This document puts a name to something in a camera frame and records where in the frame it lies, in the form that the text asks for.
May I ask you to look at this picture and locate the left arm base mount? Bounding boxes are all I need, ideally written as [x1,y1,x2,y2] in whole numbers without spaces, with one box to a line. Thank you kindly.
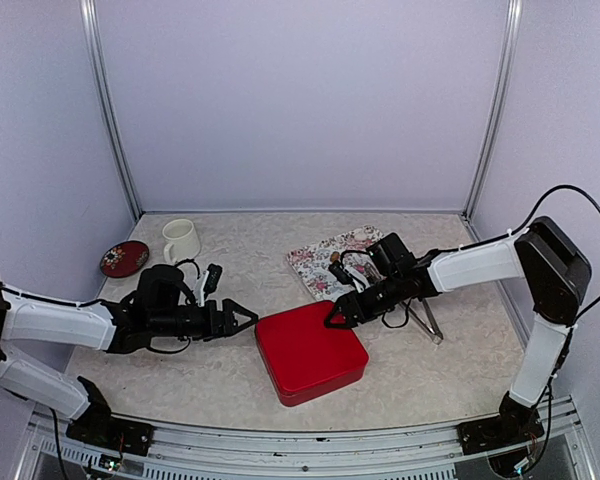
[66,417,154,457]

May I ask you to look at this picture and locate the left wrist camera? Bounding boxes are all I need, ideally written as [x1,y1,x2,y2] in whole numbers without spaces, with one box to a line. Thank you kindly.
[193,263,223,307]

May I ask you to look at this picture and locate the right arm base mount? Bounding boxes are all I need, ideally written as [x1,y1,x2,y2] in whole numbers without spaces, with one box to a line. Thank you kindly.
[456,416,545,455]

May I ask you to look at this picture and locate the steel serving tongs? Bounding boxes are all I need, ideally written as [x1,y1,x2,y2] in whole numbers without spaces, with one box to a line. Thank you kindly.
[364,264,445,346]

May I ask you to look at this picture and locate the dark red patterned coaster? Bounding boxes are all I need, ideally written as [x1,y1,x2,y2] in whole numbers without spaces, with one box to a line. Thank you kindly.
[99,240,150,278]

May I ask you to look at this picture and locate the red tin lid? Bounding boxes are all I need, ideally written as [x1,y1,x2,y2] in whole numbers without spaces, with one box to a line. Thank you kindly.
[255,300,369,381]

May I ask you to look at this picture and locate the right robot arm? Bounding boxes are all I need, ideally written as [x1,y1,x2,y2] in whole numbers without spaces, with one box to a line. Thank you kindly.
[307,189,600,439]

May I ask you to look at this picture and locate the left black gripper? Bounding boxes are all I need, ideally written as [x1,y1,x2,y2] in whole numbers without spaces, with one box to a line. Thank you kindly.
[150,298,259,342]

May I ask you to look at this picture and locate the floral tray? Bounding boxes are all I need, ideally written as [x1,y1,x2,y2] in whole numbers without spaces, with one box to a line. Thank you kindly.
[286,225,384,301]

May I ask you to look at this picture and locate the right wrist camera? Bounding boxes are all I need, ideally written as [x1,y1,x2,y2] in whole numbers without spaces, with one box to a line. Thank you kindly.
[328,250,370,293]

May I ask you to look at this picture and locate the aluminium frame post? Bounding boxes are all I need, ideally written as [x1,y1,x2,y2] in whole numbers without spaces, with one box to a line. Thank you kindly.
[79,0,144,223]
[463,0,524,222]

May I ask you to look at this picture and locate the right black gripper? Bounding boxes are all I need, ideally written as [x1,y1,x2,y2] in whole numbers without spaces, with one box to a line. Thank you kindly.
[323,272,404,328]

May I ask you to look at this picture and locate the cream ribbed mug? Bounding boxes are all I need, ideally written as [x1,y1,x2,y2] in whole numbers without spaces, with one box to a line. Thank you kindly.
[162,218,201,265]

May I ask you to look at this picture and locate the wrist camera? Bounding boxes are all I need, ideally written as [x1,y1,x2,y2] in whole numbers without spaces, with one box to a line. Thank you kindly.
[328,250,370,293]
[193,263,223,307]

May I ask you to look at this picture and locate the left aluminium frame post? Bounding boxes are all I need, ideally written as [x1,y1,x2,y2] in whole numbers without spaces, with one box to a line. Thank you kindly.
[79,0,144,223]

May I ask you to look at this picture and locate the front aluminium rail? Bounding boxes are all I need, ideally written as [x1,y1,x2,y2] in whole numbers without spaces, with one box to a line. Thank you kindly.
[17,399,599,480]

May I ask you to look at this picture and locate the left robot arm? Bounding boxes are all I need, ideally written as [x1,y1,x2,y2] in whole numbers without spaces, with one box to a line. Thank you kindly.
[0,264,259,445]

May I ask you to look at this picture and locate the right aluminium frame post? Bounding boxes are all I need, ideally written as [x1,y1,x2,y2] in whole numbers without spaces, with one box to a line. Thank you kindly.
[463,0,524,222]

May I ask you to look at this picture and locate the red chocolate tin box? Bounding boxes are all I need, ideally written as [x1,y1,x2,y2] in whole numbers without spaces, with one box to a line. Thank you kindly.
[272,365,366,407]

